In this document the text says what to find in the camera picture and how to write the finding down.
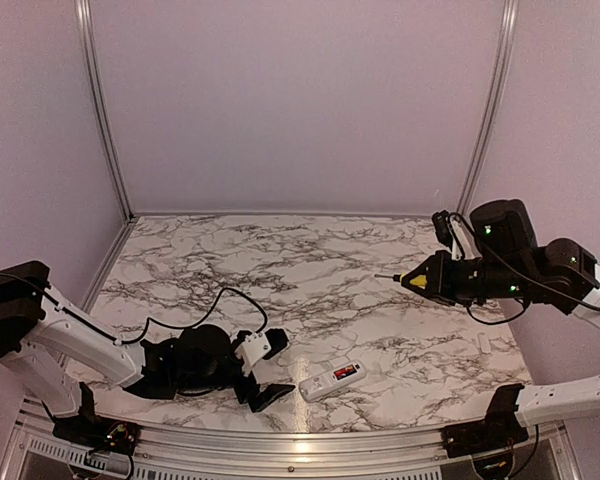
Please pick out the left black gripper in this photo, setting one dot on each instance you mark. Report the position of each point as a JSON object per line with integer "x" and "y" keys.
{"x": 248, "y": 394}

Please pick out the front aluminium rail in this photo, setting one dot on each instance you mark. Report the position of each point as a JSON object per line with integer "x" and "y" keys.
{"x": 214, "y": 437}

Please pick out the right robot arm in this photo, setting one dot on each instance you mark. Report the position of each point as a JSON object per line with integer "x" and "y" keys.
{"x": 494, "y": 255}

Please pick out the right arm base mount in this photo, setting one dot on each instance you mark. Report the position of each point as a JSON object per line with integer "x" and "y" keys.
{"x": 491, "y": 441}

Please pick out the white remote control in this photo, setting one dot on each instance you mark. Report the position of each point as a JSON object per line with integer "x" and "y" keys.
{"x": 324, "y": 384}

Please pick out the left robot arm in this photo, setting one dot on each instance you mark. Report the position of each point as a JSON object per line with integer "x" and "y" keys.
{"x": 35, "y": 319}

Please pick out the yellow handled screwdriver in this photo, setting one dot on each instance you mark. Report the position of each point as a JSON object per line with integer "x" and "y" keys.
{"x": 406, "y": 280}

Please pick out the left aluminium frame post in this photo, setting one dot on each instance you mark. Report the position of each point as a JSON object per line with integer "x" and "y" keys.
{"x": 86, "y": 30}

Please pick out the red black battery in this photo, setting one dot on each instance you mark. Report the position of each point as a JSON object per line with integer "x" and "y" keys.
{"x": 345, "y": 371}

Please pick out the right aluminium frame post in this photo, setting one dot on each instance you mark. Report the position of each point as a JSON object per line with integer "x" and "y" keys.
{"x": 495, "y": 95}

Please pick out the white battery cover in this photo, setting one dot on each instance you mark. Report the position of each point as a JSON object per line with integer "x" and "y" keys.
{"x": 484, "y": 343}

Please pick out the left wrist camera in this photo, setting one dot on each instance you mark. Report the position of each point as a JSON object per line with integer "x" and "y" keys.
{"x": 250, "y": 349}

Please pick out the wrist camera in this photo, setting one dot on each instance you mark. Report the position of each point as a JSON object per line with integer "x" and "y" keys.
{"x": 449, "y": 232}
{"x": 250, "y": 349}

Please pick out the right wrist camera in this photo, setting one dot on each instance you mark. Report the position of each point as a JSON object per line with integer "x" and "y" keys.
{"x": 449, "y": 232}

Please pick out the aluminium frame post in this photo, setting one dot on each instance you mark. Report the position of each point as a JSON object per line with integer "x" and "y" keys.
{"x": 86, "y": 30}
{"x": 495, "y": 95}

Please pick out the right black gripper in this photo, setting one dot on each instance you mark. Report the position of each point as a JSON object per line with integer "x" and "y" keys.
{"x": 437, "y": 268}

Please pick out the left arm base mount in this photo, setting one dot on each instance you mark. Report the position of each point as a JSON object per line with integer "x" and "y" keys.
{"x": 100, "y": 434}

